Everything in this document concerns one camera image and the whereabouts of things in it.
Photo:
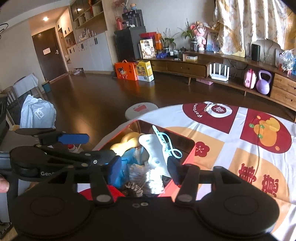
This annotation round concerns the black cabinet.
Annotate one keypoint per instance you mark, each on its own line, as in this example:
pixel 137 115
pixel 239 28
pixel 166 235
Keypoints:
pixel 127 46

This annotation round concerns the person's left hand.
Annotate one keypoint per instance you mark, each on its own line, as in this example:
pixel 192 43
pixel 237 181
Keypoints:
pixel 3 185

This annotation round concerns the pink dried flowers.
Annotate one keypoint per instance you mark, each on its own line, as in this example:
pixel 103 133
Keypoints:
pixel 120 3

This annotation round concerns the white router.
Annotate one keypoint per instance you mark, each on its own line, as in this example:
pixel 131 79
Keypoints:
pixel 218 77

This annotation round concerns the yellow carton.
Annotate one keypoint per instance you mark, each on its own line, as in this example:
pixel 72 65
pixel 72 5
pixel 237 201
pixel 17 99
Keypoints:
pixel 144 70

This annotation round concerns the white chair cover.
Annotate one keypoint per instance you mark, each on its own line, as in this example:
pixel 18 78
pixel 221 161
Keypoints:
pixel 25 83

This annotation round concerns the printed tablecloth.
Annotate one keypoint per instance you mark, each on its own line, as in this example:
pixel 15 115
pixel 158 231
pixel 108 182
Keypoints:
pixel 222 160

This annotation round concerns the white plastic bag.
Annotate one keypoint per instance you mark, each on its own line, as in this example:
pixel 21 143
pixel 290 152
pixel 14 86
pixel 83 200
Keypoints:
pixel 37 111

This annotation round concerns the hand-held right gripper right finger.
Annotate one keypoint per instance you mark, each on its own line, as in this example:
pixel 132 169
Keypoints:
pixel 174 170

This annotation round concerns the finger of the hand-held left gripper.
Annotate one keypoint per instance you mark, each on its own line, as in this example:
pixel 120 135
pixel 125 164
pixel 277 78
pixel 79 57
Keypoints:
pixel 74 138
pixel 97 158

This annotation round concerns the wooden wall shelving unit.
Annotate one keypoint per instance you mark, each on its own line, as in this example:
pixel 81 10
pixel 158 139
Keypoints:
pixel 97 53

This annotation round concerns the pink doll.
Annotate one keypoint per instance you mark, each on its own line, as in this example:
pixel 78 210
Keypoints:
pixel 200 37

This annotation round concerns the blue bag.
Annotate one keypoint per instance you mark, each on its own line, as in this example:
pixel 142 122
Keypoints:
pixel 294 67

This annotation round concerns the black water dispenser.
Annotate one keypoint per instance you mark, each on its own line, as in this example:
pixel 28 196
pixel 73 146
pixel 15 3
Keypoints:
pixel 135 18

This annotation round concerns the dark wooden door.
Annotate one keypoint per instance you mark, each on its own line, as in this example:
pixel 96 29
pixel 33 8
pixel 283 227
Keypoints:
pixel 46 64

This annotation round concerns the yellow card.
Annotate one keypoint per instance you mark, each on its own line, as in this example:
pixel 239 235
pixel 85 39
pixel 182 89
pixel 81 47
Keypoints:
pixel 239 53

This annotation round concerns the blue toy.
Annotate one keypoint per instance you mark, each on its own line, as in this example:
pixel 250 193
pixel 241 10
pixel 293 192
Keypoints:
pixel 161 55

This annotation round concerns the small beige box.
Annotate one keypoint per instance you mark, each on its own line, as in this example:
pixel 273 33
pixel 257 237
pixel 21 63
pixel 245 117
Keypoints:
pixel 190 57

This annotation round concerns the grey cushion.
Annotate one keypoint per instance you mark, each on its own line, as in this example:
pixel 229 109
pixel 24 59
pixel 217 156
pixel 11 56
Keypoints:
pixel 269 52

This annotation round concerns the small figurine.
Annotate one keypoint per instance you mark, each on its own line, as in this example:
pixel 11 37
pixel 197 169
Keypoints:
pixel 133 6

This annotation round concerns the blue rubber glove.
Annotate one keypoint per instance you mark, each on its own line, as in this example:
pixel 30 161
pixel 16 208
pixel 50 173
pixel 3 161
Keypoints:
pixel 129 157

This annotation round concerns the floral cloth cover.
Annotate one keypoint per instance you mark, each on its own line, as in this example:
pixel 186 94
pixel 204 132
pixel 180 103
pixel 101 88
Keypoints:
pixel 249 20

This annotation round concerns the dark teapot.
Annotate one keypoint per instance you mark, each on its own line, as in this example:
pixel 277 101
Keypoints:
pixel 183 50

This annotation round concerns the clear plastic bag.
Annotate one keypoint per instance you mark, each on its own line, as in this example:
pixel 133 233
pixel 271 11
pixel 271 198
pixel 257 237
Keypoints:
pixel 286 60

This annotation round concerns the pink toy suitcase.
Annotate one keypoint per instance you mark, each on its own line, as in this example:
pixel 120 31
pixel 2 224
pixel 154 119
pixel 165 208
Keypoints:
pixel 249 80

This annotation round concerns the red tin box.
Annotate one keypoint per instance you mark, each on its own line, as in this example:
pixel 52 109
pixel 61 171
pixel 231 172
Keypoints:
pixel 182 141

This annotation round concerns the pink flat box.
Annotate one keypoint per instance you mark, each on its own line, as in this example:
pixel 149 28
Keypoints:
pixel 204 81

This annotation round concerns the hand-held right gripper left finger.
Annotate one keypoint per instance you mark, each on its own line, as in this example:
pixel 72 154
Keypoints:
pixel 115 171

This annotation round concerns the wooden chair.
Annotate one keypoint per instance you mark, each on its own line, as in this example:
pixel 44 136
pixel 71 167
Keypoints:
pixel 10 95

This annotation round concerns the wooden TV cabinet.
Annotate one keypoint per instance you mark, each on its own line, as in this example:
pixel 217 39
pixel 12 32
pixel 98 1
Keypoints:
pixel 185 67

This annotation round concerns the red gift box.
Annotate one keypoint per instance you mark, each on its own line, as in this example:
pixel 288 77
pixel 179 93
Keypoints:
pixel 148 35

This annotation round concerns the white yellow cereal box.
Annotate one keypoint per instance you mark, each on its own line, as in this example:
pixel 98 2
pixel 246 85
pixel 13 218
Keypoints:
pixel 147 49

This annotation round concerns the black cylinder speaker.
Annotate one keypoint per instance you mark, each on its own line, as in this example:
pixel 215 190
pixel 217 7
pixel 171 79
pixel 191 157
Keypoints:
pixel 255 53

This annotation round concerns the purple kettlebell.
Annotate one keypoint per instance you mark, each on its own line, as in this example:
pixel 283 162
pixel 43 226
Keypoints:
pixel 263 87

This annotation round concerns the red thermos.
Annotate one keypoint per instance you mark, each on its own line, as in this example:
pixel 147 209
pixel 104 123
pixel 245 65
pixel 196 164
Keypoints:
pixel 119 24

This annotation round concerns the pair of shoes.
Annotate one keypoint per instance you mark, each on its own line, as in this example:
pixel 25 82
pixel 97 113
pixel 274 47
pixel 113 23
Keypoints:
pixel 78 71

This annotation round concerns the blue trash bin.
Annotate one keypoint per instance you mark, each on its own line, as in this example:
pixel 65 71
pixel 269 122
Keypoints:
pixel 46 87

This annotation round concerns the purple picture card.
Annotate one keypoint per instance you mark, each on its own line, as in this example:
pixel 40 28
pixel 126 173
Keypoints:
pixel 212 42

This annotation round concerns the potted orchid plant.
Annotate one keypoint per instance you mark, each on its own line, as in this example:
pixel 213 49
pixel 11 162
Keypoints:
pixel 193 46

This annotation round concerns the leafy potted plant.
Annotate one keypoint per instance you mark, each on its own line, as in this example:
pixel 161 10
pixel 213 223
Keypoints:
pixel 167 41

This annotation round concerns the orange gift bag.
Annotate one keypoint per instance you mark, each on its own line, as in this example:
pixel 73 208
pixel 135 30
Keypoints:
pixel 158 42
pixel 126 71

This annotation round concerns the white tissue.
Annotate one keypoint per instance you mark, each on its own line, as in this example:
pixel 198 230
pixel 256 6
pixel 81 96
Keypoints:
pixel 148 180

